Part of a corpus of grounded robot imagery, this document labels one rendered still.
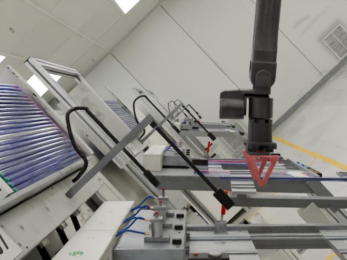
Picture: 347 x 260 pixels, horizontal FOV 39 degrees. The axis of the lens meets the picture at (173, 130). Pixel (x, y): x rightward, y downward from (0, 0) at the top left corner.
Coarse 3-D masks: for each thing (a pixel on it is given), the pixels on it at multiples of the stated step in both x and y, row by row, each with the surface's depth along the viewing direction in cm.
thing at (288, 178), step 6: (270, 180) 157; (276, 180) 157; (282, 180) 157; (288, 180) 156; (294, 180) 156; (300, 180) 156; (306, 180) 156; (312, 180) 156; (318, 180) 156; (324, 180) 155; (330, 180) 155; (336, 180) 155; (342, 180) 155
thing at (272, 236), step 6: (192, 234) 120; (198, 234) 120; (204, 234) 120; (210, 234) 120; (216, 234) 120; (222, 234) 120; (228, 234) 119; (234, 234) 119; (240, 234) 119; (246, 234) 119; (252, 234) 119; (258, 234) 119; (264, 234) 119; (270, 234) 119; (276, 234) 119; (282, 234) 119; (288, 234) 118; (294, 234) 118; (300, 234) 118; (306, 234) 118; (312, 234) 118; (318, 234) 118; (324, 234) 118; (330, 234) 118; (336, 234) 118; (342, 234) 118
